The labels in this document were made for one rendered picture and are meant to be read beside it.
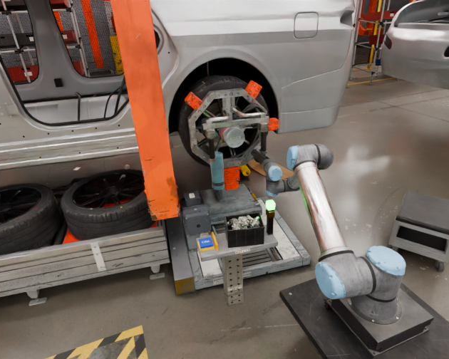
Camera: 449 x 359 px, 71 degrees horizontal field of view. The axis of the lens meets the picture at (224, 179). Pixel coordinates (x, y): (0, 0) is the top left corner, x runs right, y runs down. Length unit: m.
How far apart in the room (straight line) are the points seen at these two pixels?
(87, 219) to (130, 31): 1.16
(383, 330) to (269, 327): 0.66
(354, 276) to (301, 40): 1.55
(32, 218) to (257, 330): 1.52
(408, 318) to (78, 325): 1.72
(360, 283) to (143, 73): 1.29
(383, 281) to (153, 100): 1.27
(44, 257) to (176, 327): 0.87
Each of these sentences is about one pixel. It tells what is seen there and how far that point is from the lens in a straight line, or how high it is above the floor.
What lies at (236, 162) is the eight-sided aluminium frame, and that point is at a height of 0.61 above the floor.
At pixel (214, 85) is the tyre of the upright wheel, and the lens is 2.15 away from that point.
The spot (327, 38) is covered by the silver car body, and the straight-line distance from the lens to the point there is 2.42.
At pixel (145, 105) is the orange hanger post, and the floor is 1.19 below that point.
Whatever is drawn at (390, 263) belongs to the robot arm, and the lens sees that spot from 1.43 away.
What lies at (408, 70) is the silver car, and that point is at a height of 0.91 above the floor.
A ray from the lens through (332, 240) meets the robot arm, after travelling 1.41.
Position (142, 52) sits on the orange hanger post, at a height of 1.43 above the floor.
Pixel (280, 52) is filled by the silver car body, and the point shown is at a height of 1.32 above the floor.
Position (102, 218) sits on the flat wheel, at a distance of 2.10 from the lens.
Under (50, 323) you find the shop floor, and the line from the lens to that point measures 2.28.
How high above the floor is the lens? 1.57
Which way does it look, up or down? 28 degrees down
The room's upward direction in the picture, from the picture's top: 3 degrees counter-clockwise
